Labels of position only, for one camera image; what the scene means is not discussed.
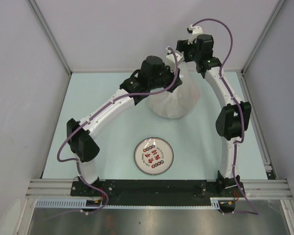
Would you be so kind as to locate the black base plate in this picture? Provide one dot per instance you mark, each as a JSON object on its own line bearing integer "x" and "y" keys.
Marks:
{"x": 161, "y": 193}

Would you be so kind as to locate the round printed plate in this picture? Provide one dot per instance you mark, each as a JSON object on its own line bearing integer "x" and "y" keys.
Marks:
{"x": 153, "y": 156}

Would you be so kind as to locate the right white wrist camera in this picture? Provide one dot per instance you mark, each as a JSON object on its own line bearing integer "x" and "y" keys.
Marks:
{"x": 194, "y": 32}

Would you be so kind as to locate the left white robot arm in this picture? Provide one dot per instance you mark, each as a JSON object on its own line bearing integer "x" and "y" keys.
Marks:
{"x": 154, "y": 76}

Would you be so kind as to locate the white slotted cable duct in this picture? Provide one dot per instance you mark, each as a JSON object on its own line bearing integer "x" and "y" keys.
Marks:
{"x": 90, "y": 204}

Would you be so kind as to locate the aluminium frame post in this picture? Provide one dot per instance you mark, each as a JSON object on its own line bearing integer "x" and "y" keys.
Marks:
{"x": 264, "y": 33}
{"x": 38, "y": 14}

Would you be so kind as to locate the aluminium front rail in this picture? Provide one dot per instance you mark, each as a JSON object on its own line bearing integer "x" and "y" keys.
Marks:
{"x": 254, "y": 189}

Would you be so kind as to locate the white plastic bag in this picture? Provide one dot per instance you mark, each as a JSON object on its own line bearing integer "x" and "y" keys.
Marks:
{"x": 182, "y": 100}

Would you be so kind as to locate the right aluminium frame post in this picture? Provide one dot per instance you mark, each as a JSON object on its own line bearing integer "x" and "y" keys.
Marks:
{"x": 264, "y": 33}

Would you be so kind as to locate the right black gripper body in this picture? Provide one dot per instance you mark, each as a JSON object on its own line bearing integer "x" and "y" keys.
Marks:
{"x": 190, "y": 51}

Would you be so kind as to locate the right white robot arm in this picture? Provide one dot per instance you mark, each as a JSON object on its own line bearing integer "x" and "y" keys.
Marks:
{"x": 233, "y": 120}

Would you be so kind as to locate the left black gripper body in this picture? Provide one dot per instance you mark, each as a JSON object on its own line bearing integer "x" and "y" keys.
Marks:
{"x": 165, "y": 79}

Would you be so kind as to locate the left aluminium frame post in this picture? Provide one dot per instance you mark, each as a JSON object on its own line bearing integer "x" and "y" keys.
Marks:
{"x": 38, "y": 14}

